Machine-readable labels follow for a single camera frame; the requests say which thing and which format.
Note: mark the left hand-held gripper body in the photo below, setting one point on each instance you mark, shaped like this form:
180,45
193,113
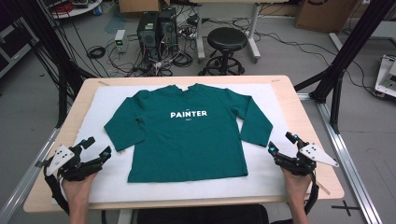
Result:
73,169

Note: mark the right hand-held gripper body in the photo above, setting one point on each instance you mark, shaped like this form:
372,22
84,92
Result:
299,165

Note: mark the green long-sleeve shirt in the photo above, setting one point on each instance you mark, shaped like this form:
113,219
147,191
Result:
186,140

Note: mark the person's right hand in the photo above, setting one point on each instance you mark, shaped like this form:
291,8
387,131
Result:
299,186

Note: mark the person's left hand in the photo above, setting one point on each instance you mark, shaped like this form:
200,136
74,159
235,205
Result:
77,191

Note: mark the black tape piece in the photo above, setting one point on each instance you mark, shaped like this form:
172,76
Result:
39,164

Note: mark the thin wooden stick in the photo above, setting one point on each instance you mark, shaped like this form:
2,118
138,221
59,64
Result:
324,188

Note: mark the brown tape strip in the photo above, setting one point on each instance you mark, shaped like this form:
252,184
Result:
103,83

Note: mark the black tape cross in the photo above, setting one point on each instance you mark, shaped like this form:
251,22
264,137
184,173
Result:
345,207

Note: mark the white foam mat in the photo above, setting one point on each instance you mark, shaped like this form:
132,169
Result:
186,193

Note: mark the person's dark clothing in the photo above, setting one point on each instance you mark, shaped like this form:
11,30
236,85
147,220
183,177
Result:
202,216

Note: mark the white flat device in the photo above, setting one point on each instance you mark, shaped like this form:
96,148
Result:
386,74

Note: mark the white box with green light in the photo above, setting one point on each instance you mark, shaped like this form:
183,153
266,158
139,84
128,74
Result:
120,35

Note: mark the black round stool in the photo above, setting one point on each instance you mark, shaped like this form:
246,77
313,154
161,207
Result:
227,39

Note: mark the black shelf unit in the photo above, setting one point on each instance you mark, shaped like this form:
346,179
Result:
12,40

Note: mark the black computer tower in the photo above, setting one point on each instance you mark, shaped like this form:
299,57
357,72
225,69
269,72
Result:
148,34
168,28

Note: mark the large cardboard box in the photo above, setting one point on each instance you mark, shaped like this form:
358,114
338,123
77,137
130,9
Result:
323,15

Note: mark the round white table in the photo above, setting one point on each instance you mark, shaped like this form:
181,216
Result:
77,11

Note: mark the small cardboard box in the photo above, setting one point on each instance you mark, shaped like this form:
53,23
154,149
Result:
138,5

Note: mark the aluminium rail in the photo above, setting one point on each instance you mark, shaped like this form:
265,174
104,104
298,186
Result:
358,189
22,186

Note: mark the white desk frame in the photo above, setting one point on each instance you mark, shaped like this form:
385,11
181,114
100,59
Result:
200,40

